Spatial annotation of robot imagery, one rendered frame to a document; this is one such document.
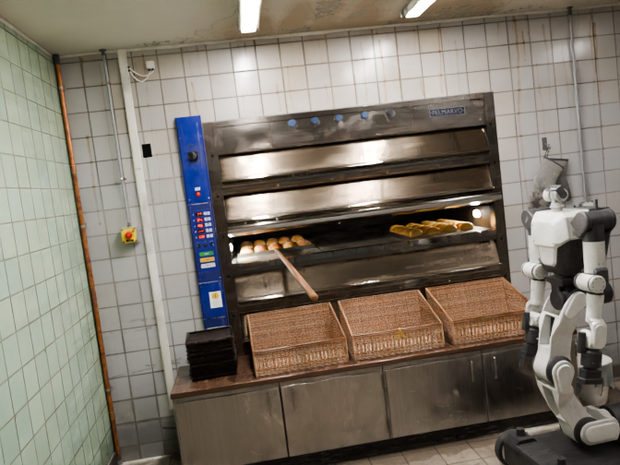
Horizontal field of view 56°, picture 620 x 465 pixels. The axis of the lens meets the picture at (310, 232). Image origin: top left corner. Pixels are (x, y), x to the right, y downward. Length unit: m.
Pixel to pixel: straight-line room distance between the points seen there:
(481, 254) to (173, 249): 2.05
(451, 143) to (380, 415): 1.82
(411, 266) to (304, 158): 1.02
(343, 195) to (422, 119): 0.73
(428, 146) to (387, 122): 0.32
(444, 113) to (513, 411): 1.94
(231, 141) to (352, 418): 1.86
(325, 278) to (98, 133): 1.70
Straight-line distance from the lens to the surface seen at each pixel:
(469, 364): 3.66
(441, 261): 4.05
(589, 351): 2.94
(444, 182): 4.03
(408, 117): 3.99
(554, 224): 2.94
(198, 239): 3.77
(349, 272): 3.90
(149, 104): 3.86
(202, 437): 3.53
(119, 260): 3.88
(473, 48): 4.20
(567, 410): 3.21
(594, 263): 2.87
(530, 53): 4.36
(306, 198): 3.82
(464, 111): 4.12
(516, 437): 3.38
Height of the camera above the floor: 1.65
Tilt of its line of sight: 5 degrees down
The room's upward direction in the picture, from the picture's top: 7 degrees counter-clockwise
